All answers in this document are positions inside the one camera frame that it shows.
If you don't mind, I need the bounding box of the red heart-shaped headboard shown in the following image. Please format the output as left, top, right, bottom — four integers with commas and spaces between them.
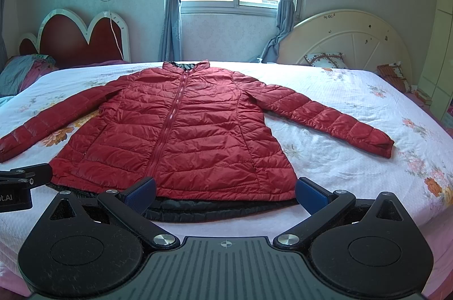
18, 9, 131, 69

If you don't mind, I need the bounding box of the red patterned cushion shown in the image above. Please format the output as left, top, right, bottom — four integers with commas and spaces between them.
377, 62, 411, 93

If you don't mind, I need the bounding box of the patterned pillow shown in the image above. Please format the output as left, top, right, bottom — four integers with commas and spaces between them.
304, 52, 347, 68

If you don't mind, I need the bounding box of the white floral bed sheet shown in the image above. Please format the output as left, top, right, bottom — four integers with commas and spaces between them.
1, 61, 452, 299

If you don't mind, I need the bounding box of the cream round headboard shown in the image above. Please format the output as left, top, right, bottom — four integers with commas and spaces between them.
277, 9, 414, 82

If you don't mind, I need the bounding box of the red quilted down jacket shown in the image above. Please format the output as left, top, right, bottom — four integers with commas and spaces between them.
1, 62, 393, 222

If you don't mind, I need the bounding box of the cream wardrobe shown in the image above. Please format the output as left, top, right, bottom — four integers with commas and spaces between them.
418, 0, 452, 127

